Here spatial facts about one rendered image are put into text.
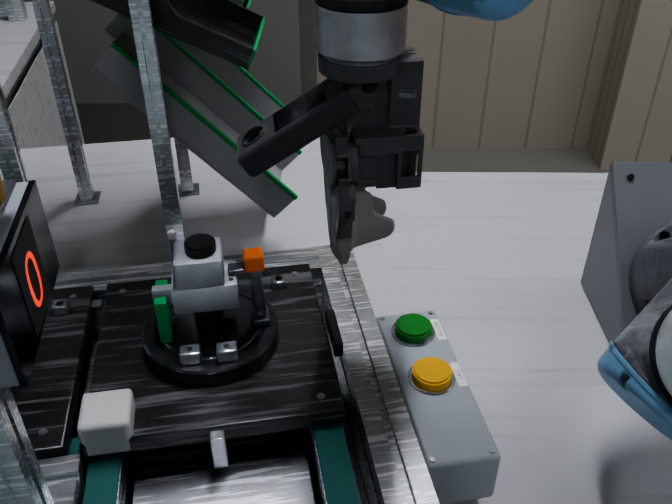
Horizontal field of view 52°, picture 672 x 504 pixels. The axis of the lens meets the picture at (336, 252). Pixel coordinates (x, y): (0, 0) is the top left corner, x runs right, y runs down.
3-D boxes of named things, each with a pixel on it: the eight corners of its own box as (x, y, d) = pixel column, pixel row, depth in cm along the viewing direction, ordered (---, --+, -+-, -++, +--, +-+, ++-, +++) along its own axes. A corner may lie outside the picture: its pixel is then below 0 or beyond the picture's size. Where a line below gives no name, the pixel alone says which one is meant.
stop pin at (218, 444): (228, 456, 65) (224, 428, 63) (229, 467, 64) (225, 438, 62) (213, 458, 65) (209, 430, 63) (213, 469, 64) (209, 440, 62)
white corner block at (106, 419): (139, 415, 66) (132, 385, 64) (136, 452, 63) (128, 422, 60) (89, 421, 66) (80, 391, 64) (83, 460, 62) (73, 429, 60)
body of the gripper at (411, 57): (421, 195, 62) (431, 65, 55) (327, 204, 61) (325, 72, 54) (400, 157, 68) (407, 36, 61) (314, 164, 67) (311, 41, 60)
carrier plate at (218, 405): (309, 275, 85) (309, 261, 84) (345, 423, 66) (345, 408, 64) (109, 296, 82) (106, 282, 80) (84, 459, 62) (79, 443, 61)
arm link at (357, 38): (322, 16, 51) (307, -11, 58) (323, 75, 54) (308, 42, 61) (419, 11, 52) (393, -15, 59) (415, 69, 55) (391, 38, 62)
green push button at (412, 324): (425, 323, 77) (426, 310, 76) (435, 347, 74) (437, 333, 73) (390, 328, 77) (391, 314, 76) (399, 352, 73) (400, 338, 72)
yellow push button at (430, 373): (443, 367, 72) (445, 353, 70) (455, 395, 68) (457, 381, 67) (406, 372, 71) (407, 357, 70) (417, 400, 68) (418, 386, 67)
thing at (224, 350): (237, 351, 68) (236, 339, 67) (238, 361, 67) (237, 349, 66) (217, 353, 68) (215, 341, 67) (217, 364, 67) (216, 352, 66)
